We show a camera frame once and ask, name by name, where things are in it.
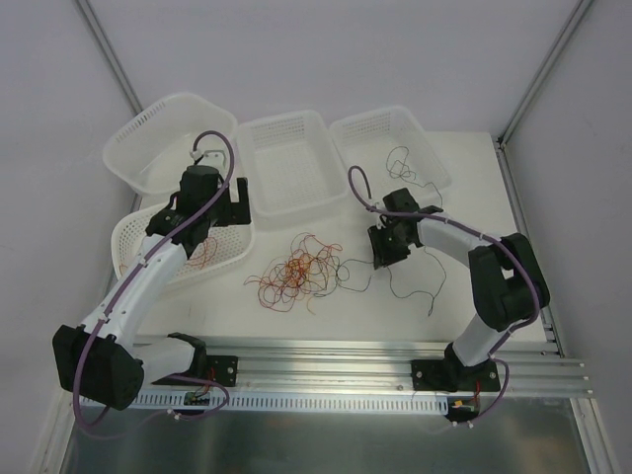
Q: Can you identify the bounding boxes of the right aluminium frame post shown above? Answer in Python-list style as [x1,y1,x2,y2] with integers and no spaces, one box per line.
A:
[497,0,595,149]

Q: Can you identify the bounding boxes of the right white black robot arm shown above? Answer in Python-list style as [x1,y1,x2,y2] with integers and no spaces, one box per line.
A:
[368,188,550,392]

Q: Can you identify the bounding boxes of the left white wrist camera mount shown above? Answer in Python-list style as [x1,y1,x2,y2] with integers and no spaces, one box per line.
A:
[190,149,228,169]

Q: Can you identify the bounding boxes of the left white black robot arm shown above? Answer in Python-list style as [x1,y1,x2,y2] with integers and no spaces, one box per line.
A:
[52,165,251,411]

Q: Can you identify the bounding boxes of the front-left white perforated basket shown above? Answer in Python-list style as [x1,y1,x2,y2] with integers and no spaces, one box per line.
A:
[111,202,256,292]

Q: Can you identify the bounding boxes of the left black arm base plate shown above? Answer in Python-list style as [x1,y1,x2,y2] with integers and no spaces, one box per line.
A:
[200,355,239,387]

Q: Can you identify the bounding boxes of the aluminium frame post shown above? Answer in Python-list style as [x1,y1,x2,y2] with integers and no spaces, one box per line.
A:
[73,0,143,116]
[497,0,595,149]

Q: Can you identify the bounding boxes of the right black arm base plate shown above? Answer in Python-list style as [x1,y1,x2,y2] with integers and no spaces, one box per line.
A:
[411,358,501,393]

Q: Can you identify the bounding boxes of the middle white perforated basket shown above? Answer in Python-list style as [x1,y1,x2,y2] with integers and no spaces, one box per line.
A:
[236,110,348,230]

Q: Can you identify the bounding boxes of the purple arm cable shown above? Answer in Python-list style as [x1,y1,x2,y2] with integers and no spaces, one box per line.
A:
[71,129,238,438]
[348,166,542,347]

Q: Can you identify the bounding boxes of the thin black wire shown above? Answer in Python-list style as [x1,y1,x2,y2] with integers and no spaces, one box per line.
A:
[315,145,448,317]

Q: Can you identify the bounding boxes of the right white perforated basket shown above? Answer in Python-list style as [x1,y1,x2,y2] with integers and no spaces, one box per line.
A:
[329,106,451,207]

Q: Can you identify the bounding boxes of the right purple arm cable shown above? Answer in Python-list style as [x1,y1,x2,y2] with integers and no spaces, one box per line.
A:
[348,166,542,347]

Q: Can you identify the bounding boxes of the red orange wire bundle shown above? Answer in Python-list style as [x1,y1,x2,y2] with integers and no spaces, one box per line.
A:
[243,230,350,317]

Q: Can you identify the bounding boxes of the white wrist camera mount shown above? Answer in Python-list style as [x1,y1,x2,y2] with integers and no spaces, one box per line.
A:
[190,149,228,169]
[369,202,388,229]

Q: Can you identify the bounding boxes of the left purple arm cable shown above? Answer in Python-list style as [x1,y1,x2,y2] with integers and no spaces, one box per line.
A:
[71,129,238,438]

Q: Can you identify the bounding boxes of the white slotted cable duct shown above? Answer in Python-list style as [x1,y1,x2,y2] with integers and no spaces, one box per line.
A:
[132,390,450,415]

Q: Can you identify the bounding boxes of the deep white plastic tub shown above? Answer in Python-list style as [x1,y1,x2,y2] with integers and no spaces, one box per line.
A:
[103,93,238,197]

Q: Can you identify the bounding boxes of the left aluminium frame post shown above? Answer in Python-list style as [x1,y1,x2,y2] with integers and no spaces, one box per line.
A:
[73,0,143,116]

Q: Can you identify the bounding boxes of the aluminium mounting rail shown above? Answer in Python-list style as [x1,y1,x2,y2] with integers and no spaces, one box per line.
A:
[133,337,592,398]

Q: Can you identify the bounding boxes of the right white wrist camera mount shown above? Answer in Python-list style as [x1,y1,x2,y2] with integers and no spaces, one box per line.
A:
[369,202,388,229]

